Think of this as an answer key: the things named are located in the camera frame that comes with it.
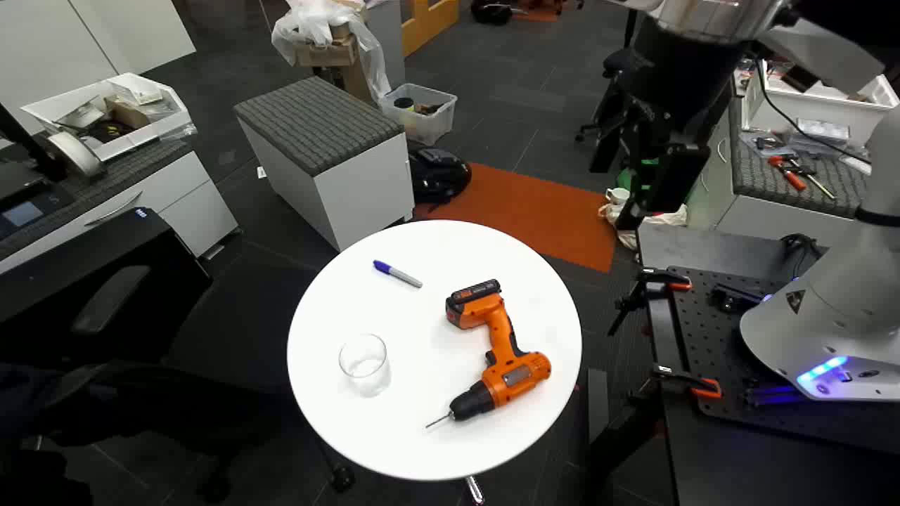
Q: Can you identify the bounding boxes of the white printer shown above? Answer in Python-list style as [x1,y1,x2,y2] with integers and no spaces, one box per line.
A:
[0,138,241,279]

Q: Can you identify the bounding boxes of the clear glass cup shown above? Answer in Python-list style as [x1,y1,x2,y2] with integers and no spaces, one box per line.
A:
[334,329,393,399]

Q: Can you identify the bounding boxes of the white storage cabinet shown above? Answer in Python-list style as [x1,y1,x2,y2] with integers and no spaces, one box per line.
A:
[0,0,199,106]

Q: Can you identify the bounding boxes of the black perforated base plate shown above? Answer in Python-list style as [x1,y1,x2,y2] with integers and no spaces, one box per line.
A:
[669,263,900,457]

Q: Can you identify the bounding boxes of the white plastic bag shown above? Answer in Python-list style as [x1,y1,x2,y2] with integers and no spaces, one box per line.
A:
[269,0,393,106]

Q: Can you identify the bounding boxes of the grey tape roll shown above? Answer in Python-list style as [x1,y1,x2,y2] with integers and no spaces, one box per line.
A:
[41,130,106,180]

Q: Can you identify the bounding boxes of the marker with blue cap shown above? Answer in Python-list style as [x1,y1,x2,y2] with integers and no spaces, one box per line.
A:
[372,257,424,291]

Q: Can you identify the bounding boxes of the black device with blue screen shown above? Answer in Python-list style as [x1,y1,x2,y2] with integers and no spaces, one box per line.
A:
[0,170,74,248]

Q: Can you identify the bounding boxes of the red handled hand tools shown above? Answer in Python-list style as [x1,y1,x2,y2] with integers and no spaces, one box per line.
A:
[766,152,837,201]

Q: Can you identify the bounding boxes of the brown cardboard box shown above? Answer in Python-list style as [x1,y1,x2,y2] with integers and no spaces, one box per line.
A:
[292,23,375,96]

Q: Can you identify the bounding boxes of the white storage bin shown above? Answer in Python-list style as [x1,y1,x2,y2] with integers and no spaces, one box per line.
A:
[756,56,900,144]

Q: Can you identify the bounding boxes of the white tray with clutter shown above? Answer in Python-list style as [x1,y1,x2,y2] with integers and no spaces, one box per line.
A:
[19,71,198,162]

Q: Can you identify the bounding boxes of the orange wooden cabinet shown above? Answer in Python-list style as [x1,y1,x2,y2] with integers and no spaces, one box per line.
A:
[403,0,460,52]

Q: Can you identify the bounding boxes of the white and green bag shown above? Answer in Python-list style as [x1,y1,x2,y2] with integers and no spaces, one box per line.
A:
[595,182,691,249]

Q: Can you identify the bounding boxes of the orange black clamp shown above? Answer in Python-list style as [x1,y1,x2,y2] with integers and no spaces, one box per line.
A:
[653,361,725,405]
[604,266,695,338]

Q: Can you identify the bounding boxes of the white cabinet with tools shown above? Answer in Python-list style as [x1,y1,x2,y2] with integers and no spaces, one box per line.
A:
[685,86,875,249]

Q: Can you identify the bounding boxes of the black office chair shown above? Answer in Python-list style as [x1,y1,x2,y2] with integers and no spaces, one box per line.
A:
[0,205,311,502]

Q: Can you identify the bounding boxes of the white cabinet with grey cushion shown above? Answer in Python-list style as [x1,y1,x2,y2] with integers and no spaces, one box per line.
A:
[231,73,415,252]

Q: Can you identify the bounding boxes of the orange cordless drill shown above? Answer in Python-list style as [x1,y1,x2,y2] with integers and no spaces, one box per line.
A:
[421,276,553,433]

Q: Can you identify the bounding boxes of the clear plastic bin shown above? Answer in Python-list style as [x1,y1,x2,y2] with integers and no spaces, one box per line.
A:
[378,82,460,148]

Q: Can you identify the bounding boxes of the black backpack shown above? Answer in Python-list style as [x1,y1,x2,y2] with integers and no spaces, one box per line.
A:
[408,146,475,207]

